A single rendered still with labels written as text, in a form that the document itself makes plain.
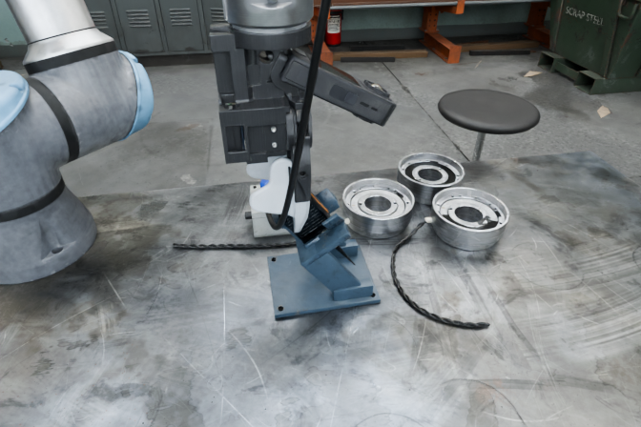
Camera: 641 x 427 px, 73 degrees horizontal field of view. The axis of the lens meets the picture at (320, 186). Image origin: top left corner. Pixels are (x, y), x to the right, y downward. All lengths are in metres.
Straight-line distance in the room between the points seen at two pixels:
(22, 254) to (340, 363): 0.41
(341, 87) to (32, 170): 0.39
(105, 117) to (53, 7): 0.14
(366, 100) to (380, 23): 4.14
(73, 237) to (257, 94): 0.36
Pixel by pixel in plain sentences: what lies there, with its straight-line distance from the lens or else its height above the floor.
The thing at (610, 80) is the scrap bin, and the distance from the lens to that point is 3.81.
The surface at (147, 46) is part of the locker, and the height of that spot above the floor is 0.18.
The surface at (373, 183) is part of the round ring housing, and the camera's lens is 0.69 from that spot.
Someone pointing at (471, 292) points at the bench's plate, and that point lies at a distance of 0.59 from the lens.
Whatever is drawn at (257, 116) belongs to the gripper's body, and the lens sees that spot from 0.39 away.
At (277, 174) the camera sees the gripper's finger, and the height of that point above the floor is 0.98.
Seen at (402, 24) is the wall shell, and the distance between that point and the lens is 4.61.
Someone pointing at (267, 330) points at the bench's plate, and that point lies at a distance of 0.52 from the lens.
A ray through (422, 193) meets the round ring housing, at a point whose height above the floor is 0.82.
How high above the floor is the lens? 1.21
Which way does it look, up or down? 34 degrees down
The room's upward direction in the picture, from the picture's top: straight up
